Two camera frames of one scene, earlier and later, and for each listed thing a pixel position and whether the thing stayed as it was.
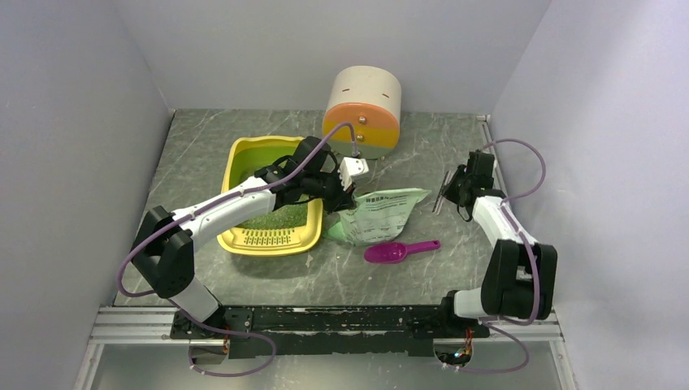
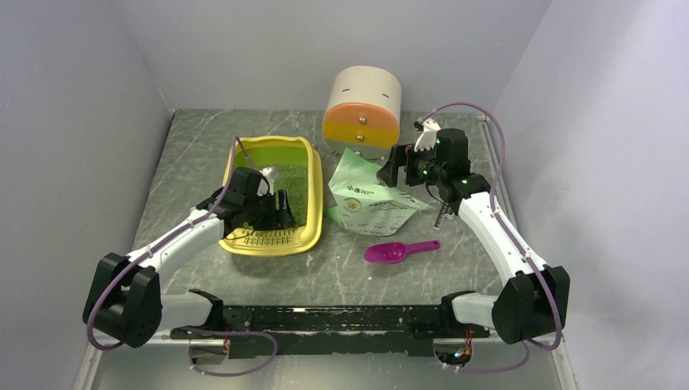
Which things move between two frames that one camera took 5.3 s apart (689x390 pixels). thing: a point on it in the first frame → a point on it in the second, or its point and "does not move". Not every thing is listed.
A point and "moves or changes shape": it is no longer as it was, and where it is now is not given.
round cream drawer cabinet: [370, 99] does not move
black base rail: [341, 331] does not move
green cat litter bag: [377, 218] moves or changes shape
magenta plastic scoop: [394, 252] does not move
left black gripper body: [327, 187] → [262, 212]
